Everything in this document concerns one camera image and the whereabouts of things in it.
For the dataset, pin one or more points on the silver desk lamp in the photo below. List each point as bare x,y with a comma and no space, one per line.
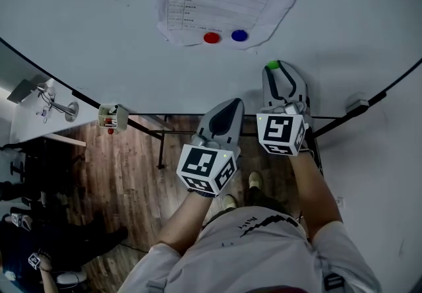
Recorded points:
71,111

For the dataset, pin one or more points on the beige marker tray box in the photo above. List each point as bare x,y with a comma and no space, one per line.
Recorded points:
122,118

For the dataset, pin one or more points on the white wall socket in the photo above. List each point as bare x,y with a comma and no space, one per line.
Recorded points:
340,202

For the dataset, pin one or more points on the black whiteboard stand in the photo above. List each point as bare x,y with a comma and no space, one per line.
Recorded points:
161,153

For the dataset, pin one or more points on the black office chair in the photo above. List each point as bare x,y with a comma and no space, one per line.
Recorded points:
43,166

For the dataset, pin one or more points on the white desk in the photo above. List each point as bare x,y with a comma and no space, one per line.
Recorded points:
29,123

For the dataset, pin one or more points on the dark laptop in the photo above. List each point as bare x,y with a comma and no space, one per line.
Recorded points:
21,91

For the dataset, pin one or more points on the person's right forearm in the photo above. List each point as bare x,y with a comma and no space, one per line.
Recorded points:
313,192

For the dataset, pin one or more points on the blue round magnet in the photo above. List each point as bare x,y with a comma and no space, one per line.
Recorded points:
239,35

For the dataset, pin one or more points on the white whiteboard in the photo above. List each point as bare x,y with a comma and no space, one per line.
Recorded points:
82,21

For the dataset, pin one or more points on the person's shoe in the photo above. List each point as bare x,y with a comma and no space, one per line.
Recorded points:
229,202
255,180

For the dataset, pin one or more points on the person's white shirt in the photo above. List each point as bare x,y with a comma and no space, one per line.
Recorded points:
257,258

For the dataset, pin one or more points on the person's right shoe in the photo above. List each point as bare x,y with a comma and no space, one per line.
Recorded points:
255,180

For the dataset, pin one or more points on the red round magnet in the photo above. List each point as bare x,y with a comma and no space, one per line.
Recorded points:
211,37

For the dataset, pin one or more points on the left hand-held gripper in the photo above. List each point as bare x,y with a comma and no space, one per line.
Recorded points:
204,169

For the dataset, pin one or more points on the green round magnet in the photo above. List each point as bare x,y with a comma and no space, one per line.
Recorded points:
272,64

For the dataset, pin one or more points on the white seat office chair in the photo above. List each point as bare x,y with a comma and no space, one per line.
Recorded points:
71,276

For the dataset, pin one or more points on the person's dark trousers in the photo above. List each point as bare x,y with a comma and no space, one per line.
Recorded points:
263,199

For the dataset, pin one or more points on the small red magnet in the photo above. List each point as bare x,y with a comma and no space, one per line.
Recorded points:
110,131

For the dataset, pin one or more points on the person's left forearm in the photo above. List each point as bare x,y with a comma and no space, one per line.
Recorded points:
186,222

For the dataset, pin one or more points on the whiteboard eraser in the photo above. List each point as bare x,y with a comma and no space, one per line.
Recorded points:
357,102

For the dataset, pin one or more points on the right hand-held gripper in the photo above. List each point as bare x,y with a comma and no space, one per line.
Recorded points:
280,133

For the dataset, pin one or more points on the person's left shoe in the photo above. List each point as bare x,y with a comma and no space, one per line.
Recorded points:
229,202

